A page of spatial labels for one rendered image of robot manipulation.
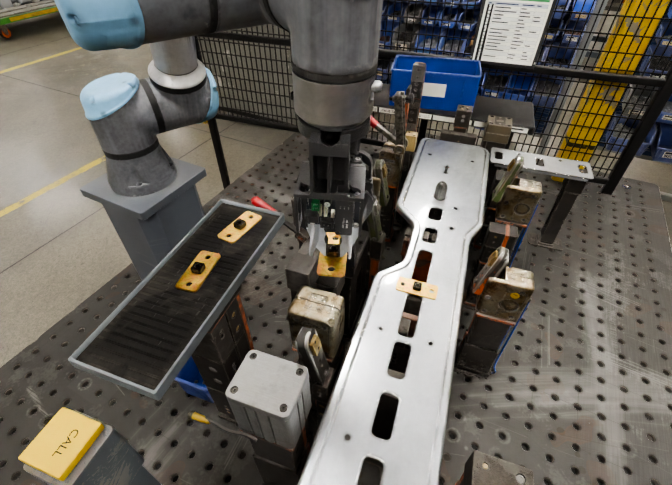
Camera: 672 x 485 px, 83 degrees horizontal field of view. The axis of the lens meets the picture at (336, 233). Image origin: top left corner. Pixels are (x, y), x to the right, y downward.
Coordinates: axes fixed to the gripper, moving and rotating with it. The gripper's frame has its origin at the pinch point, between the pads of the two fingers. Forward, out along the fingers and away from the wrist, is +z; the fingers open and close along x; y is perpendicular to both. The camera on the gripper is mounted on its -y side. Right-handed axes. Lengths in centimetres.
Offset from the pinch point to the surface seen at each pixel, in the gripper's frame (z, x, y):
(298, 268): 16.3, -7.2, -9.2
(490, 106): 24, 49, -101
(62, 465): 9.7, -26.6, 26.8
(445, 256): 25.9, 23.6, -24.5
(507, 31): 2, 50, -111
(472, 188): 26, 34, -52
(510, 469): 22.0, 26.4, 19.0
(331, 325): 18.6, -0.1, 0.9
